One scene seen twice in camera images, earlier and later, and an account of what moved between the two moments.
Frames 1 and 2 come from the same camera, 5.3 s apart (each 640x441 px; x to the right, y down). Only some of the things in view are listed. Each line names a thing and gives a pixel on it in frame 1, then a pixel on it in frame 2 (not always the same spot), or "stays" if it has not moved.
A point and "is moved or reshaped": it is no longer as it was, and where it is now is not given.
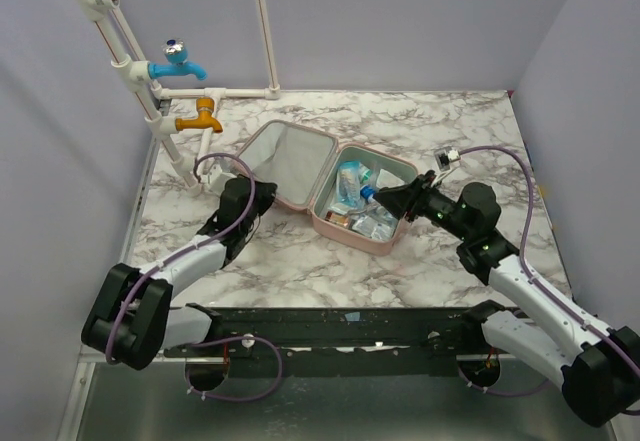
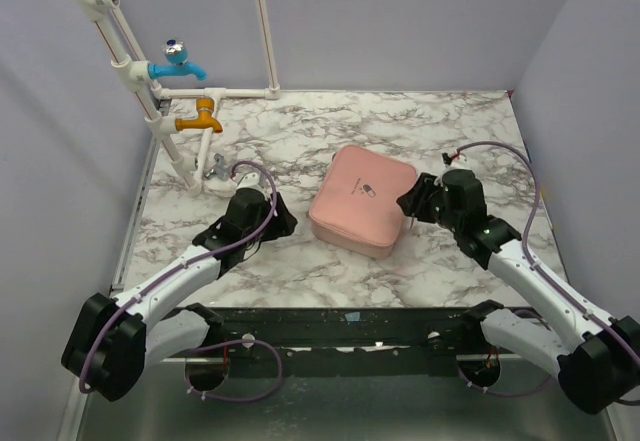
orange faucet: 205,107 stays
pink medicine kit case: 332,183 is moved or reshaped
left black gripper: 266,192 to 284,223
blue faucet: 175,52 stays
